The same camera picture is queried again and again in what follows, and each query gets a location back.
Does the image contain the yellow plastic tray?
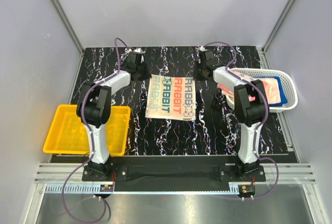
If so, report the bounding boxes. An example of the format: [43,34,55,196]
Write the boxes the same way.
[43,104,131,156]

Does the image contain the blue folded towel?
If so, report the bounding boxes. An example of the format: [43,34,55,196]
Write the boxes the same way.
[276,77,288,106]

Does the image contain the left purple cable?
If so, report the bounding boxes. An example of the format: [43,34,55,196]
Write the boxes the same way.
[61,37,130,222]

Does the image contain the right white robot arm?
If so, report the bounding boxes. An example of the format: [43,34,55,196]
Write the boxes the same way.
[194,48,269,181]

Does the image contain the purple cable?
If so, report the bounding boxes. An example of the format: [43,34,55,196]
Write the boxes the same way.
[61,37,130,222]
[199,41,280,201]

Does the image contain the pink patterned towel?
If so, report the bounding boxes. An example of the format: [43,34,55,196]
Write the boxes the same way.
[216,77,282,105]

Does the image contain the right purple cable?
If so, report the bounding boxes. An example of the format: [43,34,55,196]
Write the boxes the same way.
[199,41,280,201]

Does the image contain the slotted white cable duct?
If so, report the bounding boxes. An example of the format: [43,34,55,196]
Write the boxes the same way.
[45,184,115,194]

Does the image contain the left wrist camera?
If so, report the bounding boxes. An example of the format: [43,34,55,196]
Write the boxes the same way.
[133,48,143,55]

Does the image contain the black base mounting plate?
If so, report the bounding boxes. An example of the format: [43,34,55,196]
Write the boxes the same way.
[82,155,266,193]

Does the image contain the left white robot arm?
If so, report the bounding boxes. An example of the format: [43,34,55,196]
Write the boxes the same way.
[76,48,151,180]

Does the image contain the white perforated plastic basket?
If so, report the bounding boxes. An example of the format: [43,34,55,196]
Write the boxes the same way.
[232,68,298,113]

